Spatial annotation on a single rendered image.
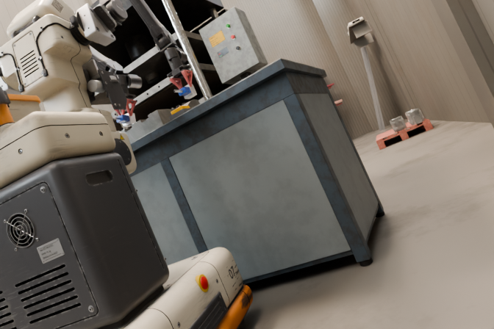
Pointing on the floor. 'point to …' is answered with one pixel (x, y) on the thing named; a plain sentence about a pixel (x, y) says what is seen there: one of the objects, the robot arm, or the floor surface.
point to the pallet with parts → (415, 117)
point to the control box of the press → (233, 46)
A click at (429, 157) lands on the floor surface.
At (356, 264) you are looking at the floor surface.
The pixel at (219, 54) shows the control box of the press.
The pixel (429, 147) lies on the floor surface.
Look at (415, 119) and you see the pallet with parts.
